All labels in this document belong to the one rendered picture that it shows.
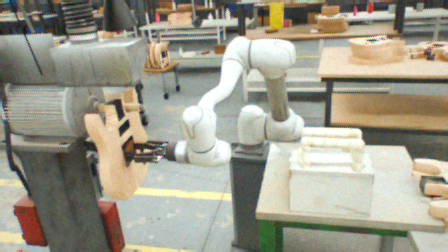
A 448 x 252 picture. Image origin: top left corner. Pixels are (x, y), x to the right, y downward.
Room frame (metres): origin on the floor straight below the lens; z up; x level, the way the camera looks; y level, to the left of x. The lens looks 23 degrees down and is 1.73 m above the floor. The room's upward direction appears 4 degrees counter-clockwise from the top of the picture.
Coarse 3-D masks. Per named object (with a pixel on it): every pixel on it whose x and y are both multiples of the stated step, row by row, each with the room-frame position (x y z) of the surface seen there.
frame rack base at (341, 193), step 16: (320, 160) 1.12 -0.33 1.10; (336, 160) 1.11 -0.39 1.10; (352, 160) 1.10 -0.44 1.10; (368, 160) 1.09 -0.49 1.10; (304, 176) 1.06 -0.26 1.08; (320, 176) 1.04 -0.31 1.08; (336, 176) 1.03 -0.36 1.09; (352, 176) 1.02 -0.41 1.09; (368, 176) 1.00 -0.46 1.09; (304, 192) 1.06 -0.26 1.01; (320, 192) 1.04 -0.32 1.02; (336, 192) 1.03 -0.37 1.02; (352, 192) 1.02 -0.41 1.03; (368, 192) 1.00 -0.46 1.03; (304, 208) 1.06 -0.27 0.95; (320, 208) 1.04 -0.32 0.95; (336, 208) 1.03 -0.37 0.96; (352, 208) 1.01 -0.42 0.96; (368, 208) 1.00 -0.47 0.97
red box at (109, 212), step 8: (104, 208) 1.63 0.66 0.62; (112, 208) 1.65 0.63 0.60; (104, 216) 1.59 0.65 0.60; (112, 216) 1.63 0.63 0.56; (104, 224) 1.59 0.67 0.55; (112, 224) 1.62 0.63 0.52; (120, 224) 1.68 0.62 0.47; (112, 232) 1.60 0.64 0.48; (120, 232) 1.67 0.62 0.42; (112, 240) 1.59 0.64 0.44; (120, 240) 1.66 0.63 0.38; (112, 248) 1.59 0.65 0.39; (120, 248) 1.64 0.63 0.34
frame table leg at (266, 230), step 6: (264, 222) 1.08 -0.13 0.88; (270, 222) 1.08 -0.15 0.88; (264, 228) 1.08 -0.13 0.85; (270, 228) 1.08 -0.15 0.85; (264, 234) 1.08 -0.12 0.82; (270, 234) 1.08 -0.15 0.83; (264, 240) 1.08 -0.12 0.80; (270, 240) 1.08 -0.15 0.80; (264, 246) 1.08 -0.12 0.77; (270, 246) 1.08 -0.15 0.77
